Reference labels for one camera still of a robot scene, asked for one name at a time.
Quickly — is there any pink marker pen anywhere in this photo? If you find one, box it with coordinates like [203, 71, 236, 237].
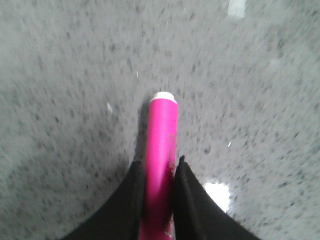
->
[138, 91, 178, 240]

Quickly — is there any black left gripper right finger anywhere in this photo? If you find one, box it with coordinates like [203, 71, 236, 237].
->
[172, 156, 259, 240]

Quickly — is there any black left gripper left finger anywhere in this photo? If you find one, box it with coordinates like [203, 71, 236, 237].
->
[63, 161, 145, 240]

